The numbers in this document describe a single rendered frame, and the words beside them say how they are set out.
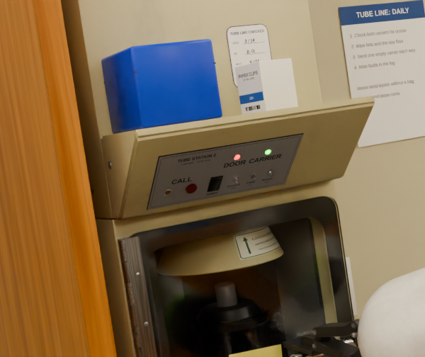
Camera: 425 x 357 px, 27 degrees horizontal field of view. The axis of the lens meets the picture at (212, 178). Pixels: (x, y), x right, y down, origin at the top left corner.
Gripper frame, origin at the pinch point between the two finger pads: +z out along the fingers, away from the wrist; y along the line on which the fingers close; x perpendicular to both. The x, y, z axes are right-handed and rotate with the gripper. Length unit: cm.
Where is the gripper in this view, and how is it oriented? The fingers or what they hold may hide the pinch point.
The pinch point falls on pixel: (307, 355)
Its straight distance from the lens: 114.7
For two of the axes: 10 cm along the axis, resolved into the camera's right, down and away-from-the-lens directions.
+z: -4.4, 0.2, 9.0
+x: -8.8, 1.6, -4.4
